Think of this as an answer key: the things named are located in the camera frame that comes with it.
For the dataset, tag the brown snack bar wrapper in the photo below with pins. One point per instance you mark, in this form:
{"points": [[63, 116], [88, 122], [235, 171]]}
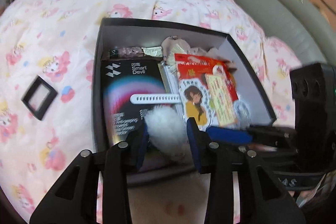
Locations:
{"points": [[128, 52]]}

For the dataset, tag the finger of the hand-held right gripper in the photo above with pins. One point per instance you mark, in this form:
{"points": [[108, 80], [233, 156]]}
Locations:
{"points": [[228, 134], [278, 155]]}

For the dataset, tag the pink printed blanket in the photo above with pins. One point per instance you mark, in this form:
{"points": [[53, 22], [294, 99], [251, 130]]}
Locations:
{"points": [[65, 29]]}

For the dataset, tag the small black square frame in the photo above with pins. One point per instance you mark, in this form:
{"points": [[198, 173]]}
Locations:
{"points": [[31, 111]]}

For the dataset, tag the cartoon girl sticker card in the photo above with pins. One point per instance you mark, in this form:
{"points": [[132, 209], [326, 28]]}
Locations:
{"points": [[195, 106]]}

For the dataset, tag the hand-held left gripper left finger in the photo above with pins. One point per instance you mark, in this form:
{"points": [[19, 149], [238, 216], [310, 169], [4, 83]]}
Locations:
{"points": [[141, 146]]}

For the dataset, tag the white blue patterned packet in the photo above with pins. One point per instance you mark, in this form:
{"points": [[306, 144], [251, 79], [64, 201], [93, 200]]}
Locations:
{"points": [[170, 82]]}

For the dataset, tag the black package with rainbow circle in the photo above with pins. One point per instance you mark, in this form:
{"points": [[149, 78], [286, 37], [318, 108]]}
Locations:
{"points": [[123, 87]]}

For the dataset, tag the black cardboard box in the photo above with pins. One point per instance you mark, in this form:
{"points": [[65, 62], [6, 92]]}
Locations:
{"points": [[252, 82]]}

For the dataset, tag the small yellow-green sachet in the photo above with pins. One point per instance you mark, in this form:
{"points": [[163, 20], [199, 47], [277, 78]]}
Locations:
{"points": [[152, 51]]}

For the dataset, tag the white fluffy pompom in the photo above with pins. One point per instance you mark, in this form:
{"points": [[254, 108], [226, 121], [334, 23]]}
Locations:
{"points": [[165, 129]]}

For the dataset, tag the grey padded headboard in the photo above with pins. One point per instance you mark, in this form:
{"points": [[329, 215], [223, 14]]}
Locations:
{"points": [[275, 3]]}

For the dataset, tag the red printed packet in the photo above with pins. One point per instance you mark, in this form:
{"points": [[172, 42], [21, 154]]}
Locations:
{"points": [[194, 66]]}

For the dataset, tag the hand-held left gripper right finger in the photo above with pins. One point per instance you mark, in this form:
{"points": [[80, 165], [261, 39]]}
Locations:
{"points": [[195, 151]]}

